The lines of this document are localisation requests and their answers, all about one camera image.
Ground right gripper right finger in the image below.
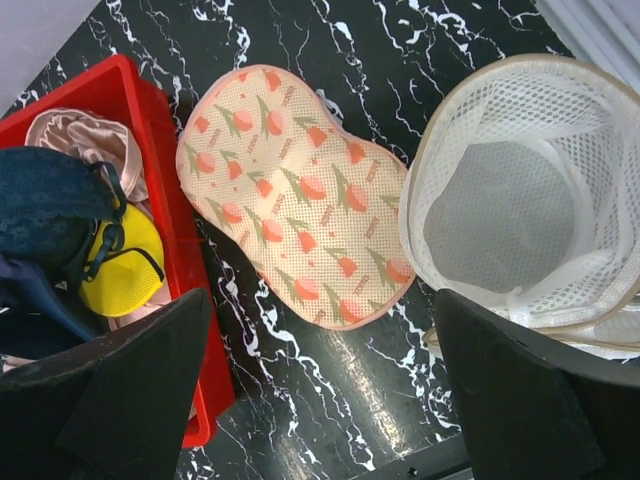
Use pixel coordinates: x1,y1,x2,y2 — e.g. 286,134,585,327
434,289,639,479

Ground yellow bra black straps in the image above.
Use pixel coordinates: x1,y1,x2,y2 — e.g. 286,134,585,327
75,201,167,319

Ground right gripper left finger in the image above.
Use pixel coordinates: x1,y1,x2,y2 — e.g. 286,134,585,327
1,289,212,479

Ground shiny pink satin bra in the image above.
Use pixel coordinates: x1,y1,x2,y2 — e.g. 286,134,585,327
24,108,149,203

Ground navy blue lace bra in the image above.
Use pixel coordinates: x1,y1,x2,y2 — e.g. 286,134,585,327
1,146,126,270

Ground floral pink oven mitt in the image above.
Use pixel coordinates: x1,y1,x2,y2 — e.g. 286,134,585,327
176,65,415,330

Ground red plastic bin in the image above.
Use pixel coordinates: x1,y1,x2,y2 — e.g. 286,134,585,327
1,54,235,448

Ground white mesh laundry bag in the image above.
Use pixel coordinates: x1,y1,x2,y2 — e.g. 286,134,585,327
398,54,639,360

